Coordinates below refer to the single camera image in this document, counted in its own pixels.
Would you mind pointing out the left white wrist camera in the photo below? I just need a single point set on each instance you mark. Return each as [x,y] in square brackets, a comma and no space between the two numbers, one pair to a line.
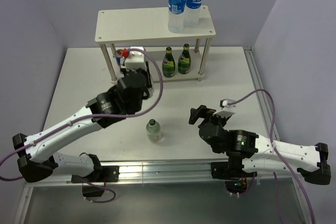
[133,60]

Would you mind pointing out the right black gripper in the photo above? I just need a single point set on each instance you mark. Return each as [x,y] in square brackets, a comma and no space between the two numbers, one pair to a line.
[201,112]

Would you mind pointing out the blue label water bottle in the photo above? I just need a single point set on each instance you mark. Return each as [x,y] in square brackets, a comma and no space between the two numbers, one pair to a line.
[176,15]
[192,11]

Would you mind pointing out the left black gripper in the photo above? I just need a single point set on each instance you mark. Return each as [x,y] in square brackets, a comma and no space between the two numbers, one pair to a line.
[145,73]

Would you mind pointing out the beige two-tier shelf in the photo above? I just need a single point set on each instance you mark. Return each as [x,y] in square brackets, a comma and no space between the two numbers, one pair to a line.
[140,26]

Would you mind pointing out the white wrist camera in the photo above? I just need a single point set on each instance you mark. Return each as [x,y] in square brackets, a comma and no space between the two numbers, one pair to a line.
[227,108]
[133,60]

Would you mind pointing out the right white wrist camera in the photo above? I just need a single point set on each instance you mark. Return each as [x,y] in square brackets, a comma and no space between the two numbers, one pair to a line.
[227,108]

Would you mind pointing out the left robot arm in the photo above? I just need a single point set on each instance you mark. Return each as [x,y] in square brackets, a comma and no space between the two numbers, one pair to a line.
[39,154]

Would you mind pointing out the left red bull can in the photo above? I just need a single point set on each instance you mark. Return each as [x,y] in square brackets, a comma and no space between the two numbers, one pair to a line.
[118,56]

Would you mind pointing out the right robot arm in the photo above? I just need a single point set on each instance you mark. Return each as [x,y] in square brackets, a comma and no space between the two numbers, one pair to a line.
[249,153]

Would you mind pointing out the clear glass bottle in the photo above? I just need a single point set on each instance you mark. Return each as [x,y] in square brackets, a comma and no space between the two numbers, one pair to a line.
[149,84]
[153,130]

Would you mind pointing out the aluminium frame rail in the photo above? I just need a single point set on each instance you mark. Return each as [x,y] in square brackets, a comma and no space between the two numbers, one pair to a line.
[170,181]

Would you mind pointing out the green glass bottle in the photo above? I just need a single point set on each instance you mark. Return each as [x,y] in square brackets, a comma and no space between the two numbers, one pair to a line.
[184,61]
[168,63]

